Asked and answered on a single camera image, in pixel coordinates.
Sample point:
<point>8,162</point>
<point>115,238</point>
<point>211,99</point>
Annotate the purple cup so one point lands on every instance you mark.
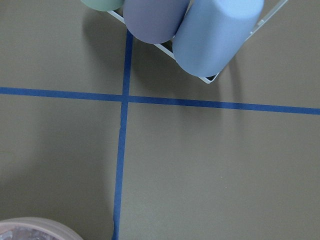
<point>154,21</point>

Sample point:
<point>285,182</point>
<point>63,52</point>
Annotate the light blue cup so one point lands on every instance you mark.
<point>212,32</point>

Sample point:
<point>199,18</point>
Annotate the green cup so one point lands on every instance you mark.
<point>103,5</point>

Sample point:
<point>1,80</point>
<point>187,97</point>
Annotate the pink bowl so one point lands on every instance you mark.
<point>35,228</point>

